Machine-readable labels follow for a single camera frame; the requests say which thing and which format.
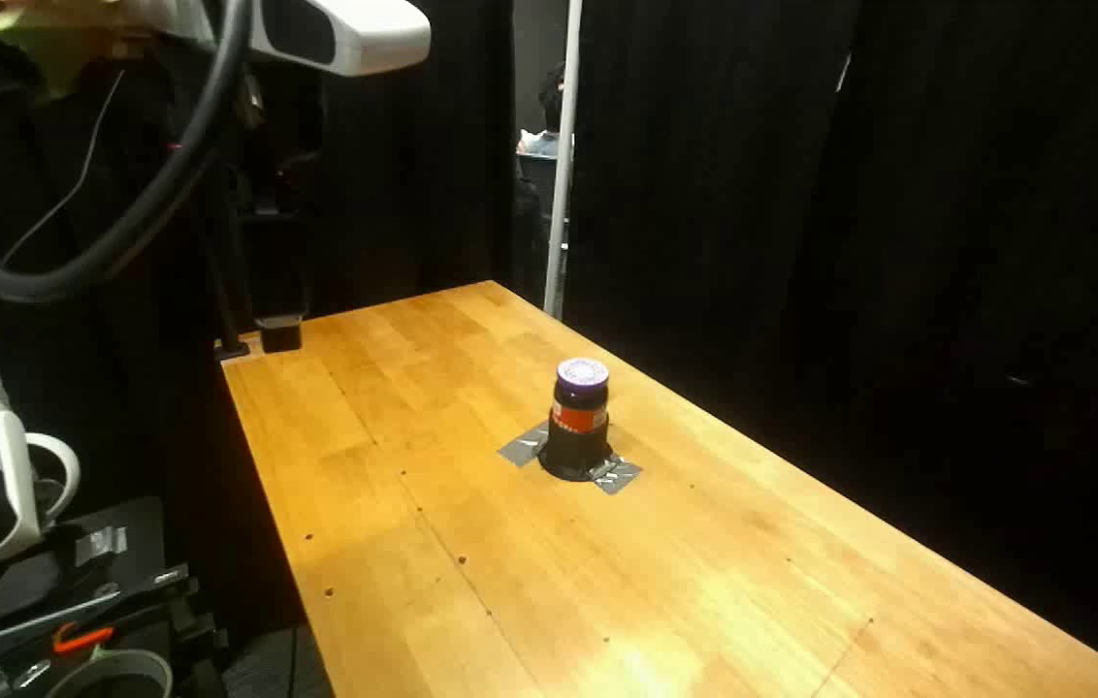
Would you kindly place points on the orange rubber band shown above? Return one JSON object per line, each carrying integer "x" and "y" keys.
{"x": 577, "y": 419}

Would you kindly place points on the grey tape piece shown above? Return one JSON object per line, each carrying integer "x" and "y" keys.
{"x": 522, "y": 446}

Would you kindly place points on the black and orange cylinder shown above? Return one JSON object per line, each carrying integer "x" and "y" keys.
{"x": 570, "y": 451}

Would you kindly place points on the white vertical pole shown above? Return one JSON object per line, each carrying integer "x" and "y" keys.
{"x": 564, "y": 156}

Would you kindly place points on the small black block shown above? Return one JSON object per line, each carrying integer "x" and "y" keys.
{"x": 281, "y": 335}

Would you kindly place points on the black stand pole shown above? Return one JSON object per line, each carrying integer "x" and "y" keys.
{"x": 227, "y": 283}

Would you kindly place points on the black curtain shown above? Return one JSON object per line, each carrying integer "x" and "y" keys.
{"x": 958, "y": 195}

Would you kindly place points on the grey square base plate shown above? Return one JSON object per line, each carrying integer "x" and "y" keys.
{"x": 618, "y": 474}

